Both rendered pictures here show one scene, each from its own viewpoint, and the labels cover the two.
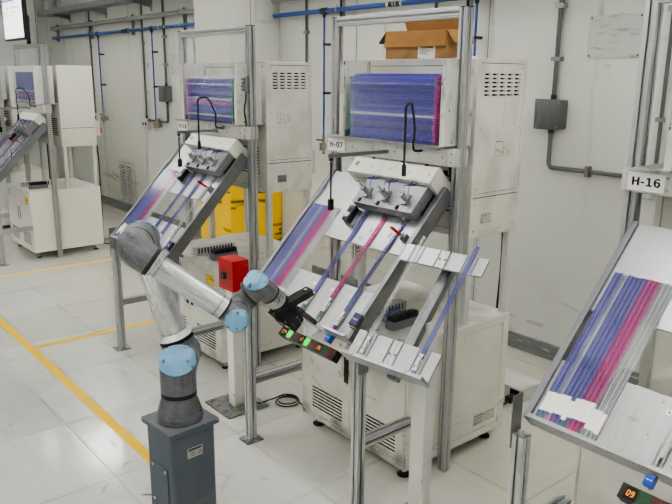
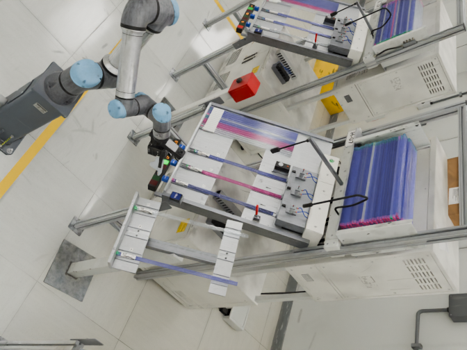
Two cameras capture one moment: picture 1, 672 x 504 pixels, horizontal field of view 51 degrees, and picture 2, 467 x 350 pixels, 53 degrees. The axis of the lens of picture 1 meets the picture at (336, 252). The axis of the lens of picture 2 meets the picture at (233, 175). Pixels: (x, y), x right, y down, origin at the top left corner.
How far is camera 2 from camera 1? 110 cm
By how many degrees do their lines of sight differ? 23
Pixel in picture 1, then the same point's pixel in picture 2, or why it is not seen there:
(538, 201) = (390, 306)
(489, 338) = (231, 293)
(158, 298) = not seen: hidden behind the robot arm
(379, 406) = (158, 223)
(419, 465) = (98, 265)
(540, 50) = not seen: outside the picture
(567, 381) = not seen: outside the picture
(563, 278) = (332, 334)
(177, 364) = (77, 75)
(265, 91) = (412, 61)
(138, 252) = (130, 13)
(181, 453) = (32, 99)
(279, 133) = (382, 85)
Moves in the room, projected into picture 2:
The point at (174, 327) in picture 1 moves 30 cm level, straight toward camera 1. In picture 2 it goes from (115, 62) to (57, 74)
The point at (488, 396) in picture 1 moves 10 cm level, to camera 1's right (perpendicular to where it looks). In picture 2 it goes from (197, 298) to (201, 314)
